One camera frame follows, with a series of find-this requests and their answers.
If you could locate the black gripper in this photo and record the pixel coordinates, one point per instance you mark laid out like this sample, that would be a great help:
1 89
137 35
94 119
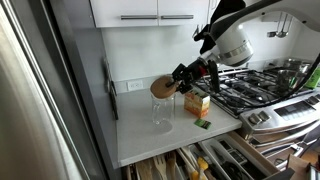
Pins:
185 76

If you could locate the round cork jar lid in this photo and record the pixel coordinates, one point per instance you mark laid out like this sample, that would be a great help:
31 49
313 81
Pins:
159 88

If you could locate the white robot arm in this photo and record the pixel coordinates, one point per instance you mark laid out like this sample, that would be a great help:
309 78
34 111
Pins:
229 37

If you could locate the clear glass jar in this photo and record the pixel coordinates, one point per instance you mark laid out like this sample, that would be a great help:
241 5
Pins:
163 110

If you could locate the orange tea box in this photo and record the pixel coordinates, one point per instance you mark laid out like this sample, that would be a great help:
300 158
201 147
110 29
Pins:
197 102

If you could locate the green tea bag packet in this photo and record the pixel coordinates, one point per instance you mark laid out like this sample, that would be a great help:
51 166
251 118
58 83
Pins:
202 123

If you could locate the white drawer cutlery organizer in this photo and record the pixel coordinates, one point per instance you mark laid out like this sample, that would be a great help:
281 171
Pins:
234 163

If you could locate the wooden fork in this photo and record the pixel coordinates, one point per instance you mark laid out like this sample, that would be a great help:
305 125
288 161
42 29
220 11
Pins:
160 165

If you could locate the wooden kitchen drawer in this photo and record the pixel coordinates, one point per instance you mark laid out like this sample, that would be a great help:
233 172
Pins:
144 147

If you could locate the stainless gas stove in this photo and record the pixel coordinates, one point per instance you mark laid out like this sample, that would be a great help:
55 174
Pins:
271 119

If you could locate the white upper cabinets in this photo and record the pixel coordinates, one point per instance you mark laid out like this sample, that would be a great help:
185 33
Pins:
135 13

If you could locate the hanging metal ladle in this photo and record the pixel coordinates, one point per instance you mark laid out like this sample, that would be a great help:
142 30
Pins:
283 26

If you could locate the stainless steel pot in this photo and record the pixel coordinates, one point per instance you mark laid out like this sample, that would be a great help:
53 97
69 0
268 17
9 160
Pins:
292 73

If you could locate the green bottle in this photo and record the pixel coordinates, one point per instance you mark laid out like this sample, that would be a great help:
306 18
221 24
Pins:
314 79

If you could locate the stainless refrigerator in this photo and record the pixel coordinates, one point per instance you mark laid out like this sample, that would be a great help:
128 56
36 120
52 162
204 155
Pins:
47 114

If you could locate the white wall outlet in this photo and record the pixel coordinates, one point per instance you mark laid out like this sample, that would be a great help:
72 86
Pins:
134 85

